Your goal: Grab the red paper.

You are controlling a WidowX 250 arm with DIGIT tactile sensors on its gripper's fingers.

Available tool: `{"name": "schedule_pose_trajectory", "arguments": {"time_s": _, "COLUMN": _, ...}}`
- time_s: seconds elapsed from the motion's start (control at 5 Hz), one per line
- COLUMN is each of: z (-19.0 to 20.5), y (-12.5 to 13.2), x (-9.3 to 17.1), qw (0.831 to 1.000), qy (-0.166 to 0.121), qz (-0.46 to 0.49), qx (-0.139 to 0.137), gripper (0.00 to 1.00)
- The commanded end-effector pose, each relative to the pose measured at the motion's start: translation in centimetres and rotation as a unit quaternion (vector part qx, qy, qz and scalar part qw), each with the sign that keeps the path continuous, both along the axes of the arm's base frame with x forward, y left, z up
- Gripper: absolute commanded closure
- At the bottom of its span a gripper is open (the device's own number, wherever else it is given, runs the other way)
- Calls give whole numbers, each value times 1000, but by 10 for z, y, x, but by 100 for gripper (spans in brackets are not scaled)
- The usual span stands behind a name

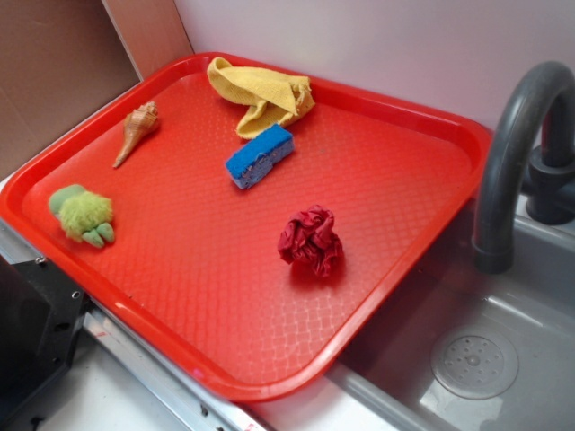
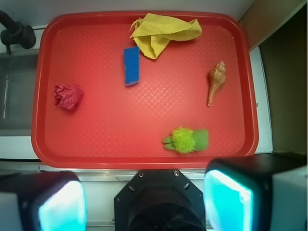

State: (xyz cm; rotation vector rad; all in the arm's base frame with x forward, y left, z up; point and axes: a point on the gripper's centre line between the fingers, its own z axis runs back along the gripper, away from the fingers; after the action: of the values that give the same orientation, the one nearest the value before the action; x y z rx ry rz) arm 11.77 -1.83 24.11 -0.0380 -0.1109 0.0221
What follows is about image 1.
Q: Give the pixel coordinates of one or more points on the grey plastic sink basin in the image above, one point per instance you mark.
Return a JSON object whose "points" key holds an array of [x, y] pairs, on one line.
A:
{"points": [[386, 367]]}

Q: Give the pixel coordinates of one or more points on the grey curved faucet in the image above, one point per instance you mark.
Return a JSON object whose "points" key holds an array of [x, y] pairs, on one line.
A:
{"points": [[532, 153]]}

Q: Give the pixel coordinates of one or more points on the red plastic tray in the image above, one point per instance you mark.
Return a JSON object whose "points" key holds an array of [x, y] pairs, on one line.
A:
{"points": [[195, 270]]}

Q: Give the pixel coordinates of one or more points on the crumpled red paper ball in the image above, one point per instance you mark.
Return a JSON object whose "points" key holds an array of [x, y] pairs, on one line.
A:
{"points": [[308, 238]]}

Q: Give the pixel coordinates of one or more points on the brown cardboard panel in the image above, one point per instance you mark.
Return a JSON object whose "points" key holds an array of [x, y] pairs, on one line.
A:
{"points": [[63, 60]]}

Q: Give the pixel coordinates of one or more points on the blue sponge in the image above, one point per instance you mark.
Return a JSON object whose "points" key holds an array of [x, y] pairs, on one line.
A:
{"points": [[250, 164]]}

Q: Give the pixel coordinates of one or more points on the brown conch seashell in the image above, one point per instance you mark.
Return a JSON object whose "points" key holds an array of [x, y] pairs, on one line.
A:
{"points": [[137, 125]]}

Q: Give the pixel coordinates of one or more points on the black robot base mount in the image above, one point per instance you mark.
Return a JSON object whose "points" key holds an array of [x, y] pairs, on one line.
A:
{"points": [[42, 311]]}

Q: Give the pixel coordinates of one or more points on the green fuzzy plush toy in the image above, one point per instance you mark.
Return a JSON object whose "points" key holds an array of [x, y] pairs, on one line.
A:
{"points": [[84, 216]]}

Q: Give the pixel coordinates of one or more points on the silver metal rail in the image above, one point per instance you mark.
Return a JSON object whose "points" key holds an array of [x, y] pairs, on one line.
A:
{"points": [[115, 381]]}

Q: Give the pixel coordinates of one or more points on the round sink drain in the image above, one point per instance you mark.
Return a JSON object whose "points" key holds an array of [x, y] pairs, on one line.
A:
{"points": [[474, 362]]}

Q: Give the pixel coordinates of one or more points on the yellow cloth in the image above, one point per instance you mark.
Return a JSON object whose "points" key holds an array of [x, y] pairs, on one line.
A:
{"points": [[271, 98]]}

